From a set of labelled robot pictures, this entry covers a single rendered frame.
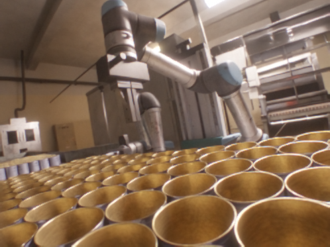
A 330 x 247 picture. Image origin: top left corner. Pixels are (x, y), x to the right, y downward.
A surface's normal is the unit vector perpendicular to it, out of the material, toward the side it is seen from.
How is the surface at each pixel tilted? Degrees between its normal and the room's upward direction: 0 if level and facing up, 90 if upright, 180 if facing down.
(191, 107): 90
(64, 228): 88
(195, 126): 90
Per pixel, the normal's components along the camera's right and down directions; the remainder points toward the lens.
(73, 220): 0.48, -0.17
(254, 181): -0.70, 0.10
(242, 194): -0.27, -0.02
